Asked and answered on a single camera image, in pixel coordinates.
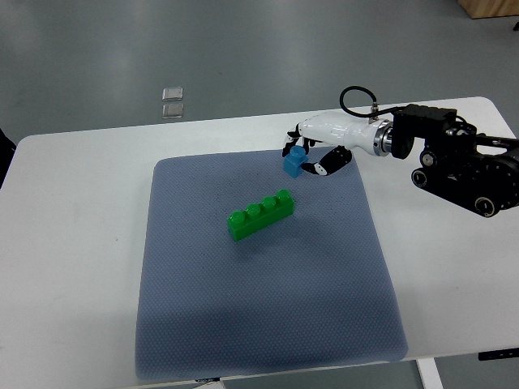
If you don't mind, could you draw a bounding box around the dark object at left edge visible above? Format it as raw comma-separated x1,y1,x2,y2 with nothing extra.
0,130,16,186

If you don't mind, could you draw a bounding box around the blue single-stud block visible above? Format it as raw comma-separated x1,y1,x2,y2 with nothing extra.
283,146,308,178

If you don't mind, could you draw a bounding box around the upper metal floor plate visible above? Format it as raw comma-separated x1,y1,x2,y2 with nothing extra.
161,87,183,101

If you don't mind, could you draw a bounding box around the white table leg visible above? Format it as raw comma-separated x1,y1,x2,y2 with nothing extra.
416,358,444,389

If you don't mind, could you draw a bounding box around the wooden box corner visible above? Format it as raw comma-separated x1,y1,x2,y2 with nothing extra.
457,0,519,19

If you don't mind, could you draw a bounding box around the green four-stud block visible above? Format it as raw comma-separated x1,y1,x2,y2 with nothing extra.
227,189,295,242

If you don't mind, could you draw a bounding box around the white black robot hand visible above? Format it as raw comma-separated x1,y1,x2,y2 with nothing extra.
282,111,392,176

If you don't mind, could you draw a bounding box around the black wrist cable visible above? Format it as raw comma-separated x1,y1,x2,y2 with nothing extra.
339,86,406,122

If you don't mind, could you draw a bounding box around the metal floor plate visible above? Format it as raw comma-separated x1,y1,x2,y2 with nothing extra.
162,103,184,119
161,87,183,101

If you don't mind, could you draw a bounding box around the black table control panel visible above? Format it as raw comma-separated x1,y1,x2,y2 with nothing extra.
478,348,519,361

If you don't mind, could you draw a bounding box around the lower metal floor plate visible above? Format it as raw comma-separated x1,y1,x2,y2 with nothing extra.
162,103,184,119

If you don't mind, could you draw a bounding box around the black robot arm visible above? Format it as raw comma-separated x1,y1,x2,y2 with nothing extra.
391,105,518,217

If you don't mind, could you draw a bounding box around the blue-grey textured mat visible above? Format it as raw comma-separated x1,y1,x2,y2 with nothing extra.
135,150,408,381

